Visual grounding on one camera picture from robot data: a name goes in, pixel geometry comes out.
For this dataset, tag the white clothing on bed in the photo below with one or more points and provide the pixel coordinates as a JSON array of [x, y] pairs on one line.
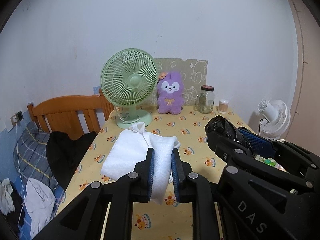
[[39, 203]]

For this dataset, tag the beige patterned board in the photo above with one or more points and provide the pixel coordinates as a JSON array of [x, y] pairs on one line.
[[193, 73]]

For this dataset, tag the wall power outlet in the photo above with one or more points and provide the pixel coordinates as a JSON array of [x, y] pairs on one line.
[[16, 118]]

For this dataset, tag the black clothing on bed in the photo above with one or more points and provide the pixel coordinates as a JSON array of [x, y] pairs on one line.
[[65, 154]]

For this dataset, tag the white towel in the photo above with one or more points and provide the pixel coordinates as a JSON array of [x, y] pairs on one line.
[[131, 147]]

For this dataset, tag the glass jar with lid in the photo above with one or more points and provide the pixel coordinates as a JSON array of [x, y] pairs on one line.
[[205, 99]]

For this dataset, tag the black plastic bag roll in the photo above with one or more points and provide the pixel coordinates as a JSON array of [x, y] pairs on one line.
[[220, 129]]

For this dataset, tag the white standing fan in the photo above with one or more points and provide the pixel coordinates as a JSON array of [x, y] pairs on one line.
[[270, 119]]

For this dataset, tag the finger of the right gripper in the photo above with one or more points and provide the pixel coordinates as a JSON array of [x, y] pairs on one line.
[[225, 147], [257, 139]]

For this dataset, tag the cotton swab container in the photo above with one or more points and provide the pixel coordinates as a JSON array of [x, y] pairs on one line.
[[223, 106]]

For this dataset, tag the purple plush bunny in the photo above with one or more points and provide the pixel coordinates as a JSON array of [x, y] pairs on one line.
[[169, 91]]

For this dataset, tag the green tissue pack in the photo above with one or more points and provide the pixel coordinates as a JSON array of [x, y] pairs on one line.
[[270, 162]]

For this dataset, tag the wooden bed headboard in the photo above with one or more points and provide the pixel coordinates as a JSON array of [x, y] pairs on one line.
[[62, 113]]

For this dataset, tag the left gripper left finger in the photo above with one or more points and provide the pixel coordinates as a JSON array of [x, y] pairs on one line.
[[104, 211]]

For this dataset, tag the blue plaid pillow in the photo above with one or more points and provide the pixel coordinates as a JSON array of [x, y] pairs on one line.
[[30, 156]]

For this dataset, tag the green desk fan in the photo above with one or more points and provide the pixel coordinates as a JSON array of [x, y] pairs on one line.
[[127, 79]]

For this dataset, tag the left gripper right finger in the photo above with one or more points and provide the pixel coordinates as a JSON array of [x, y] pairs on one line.
[[191, 187]]

